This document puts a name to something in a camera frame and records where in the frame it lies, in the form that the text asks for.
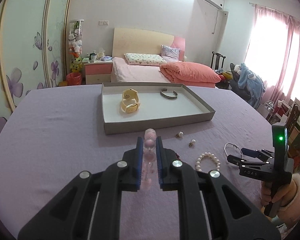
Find silver hoop bangle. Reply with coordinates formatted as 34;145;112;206
223;142;244;165

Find white pearl bracelet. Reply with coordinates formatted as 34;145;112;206
194;152;221;172

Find pink bead bracelet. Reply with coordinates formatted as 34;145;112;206
140;127;158;193

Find silver cuff bangle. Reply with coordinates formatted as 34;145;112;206
160;88;178;100

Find cream yellow wristwatch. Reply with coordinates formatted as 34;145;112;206
120;88;140;114

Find pink fluffy sleeve forearm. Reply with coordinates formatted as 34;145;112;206
271;173;300;229

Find right hand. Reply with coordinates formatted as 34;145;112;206
261;181;290;206

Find pearl earring right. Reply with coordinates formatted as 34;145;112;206
189;139;196;147

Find pearl earring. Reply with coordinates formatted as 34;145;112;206
189;139;196;147
175;131;184;138

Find pearl earring left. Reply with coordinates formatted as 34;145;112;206
175;131;184;138

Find blue plush clothing pile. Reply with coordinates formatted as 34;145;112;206
229;63;266;109

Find coral folded duvet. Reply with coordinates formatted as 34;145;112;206
160;61;221;84

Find black wooden chair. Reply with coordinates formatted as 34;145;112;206
210;51;226;70

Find pink curtains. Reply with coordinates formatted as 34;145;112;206
244;5;300;102

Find grey shallow cardboard tray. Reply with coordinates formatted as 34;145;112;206
101;82;215;135

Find small patterned cushion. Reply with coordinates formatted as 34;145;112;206
160;45;180;60

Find red waste bin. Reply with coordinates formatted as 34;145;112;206
66;72;82;86

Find pink white nightstand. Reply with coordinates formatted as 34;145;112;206
83;61;113;85

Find bed with pink sheet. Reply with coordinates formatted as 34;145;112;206
111;28;221;88

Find white floral pillow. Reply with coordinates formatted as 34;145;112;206
124;53;167;66

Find plush toy display column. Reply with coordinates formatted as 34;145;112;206
67;19;84;73

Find sliding wardrobe with flower print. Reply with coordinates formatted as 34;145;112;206
0;0;70;133

